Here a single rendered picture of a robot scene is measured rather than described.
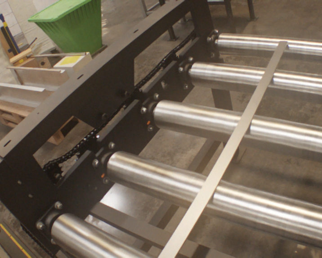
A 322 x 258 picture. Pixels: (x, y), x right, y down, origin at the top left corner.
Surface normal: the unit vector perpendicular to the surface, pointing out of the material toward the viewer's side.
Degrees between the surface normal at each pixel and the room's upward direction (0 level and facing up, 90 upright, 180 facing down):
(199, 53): 90
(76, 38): 100
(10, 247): 0
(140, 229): 0
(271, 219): 48
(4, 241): 0
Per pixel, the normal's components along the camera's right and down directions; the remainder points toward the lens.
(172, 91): 0.79, 0.17
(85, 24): 0.75, 0.39
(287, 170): -0.28, -0.76
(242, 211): -0.58, -0.04
